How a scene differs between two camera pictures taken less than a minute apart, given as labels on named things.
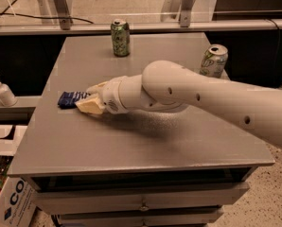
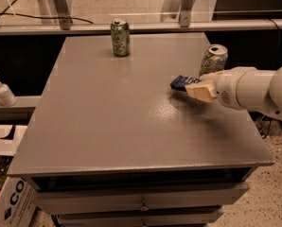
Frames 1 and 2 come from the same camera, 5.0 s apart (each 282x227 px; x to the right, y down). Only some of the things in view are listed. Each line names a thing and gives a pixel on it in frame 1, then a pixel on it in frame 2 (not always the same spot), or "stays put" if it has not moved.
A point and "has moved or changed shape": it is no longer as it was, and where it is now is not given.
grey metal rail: (142, 29) stays put
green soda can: (120, 35) stays put
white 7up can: (214, 61) stays put
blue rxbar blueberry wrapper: (68, 99) has moved or changed shape
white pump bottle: (3, 92) stays put
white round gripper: (112, 96) to (226, 87)
